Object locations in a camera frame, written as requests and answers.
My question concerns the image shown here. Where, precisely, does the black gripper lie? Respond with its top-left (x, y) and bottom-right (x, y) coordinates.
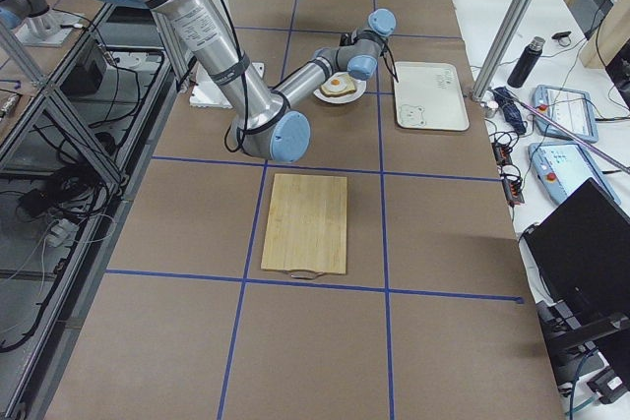
top-left (340, 31), bottom-right (359, 46)

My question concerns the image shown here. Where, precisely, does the white round plate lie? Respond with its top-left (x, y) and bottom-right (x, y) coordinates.
top-left (313, 79), bottom-right (366, 104)

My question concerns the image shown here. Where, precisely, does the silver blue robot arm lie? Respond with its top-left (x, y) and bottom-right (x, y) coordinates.
top-left (99, 0), bottom-right (397, 163)

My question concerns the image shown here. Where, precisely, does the background silver blue robot arm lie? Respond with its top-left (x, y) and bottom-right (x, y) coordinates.
top-left (1, 0), bottom-right (74, 48)

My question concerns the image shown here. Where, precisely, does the bread slice under egg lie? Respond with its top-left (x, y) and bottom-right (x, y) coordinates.
top-left (319, 72), bottom-right (357, 97)

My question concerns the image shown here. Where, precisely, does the fried egg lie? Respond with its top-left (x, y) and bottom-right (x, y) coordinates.
top-left (321, 73), bottom-right (352, 95)

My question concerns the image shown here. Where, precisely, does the cream bear serving tray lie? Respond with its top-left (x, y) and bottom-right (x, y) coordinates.
top-left (394, 61), bottom-right (470, 132)

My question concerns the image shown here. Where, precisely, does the black water bottle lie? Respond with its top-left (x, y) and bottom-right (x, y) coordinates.
top-left (507, 36), bottom-right (545, 89)

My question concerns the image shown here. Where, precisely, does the wooden cutting board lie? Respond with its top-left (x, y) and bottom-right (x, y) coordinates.
top-left (261, 173), bottom-right (347, 279)

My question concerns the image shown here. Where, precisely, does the upper teach pendant tablet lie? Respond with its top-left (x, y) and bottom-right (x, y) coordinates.
top-left (533, 85), bottom-right (599, 144)

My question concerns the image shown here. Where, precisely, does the teach pendant tablet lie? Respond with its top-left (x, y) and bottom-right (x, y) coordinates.
top-left (528, 142), bottom-right (620, 205)
top-left (533, 85), bottom-right (599, 144)

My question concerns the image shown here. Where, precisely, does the lower teach pendant tablet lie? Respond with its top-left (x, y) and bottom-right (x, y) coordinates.
top-left (528, 142), bottom-right (620, 205)

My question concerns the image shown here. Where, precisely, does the black laptop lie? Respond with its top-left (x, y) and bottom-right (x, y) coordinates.
top-left (525, 178), bottom-right (629, 316)

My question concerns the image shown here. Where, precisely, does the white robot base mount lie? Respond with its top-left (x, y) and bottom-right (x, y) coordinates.
top-left (189, 0), bottom-right (266, 110)

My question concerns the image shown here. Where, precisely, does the aluminium frame post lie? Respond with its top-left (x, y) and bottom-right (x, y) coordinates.
top-left (471, 0), bottom-right (532, 102)

